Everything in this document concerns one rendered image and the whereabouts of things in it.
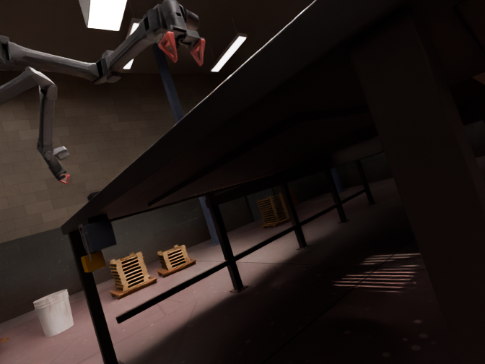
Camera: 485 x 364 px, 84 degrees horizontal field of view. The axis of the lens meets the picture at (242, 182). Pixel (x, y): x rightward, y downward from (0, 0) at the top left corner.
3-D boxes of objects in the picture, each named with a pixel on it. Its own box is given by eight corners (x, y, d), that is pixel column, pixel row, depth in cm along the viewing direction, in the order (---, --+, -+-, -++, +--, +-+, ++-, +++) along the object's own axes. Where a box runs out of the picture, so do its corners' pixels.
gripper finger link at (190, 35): (212, 60, 87) (203, 34, 88) (194, 57, 82) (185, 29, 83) (201, 71, 92) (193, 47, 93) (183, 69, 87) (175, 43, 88)
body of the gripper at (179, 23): (199, 36, 87) (193, 16, 87) (172, 29, 80) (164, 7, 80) (189, 49, 91) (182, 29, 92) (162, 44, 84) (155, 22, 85)
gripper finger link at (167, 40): (195, 57, 83) (185, 29, 83) (175, 53, 78) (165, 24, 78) (184, 69, 87) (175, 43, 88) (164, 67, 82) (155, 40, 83)
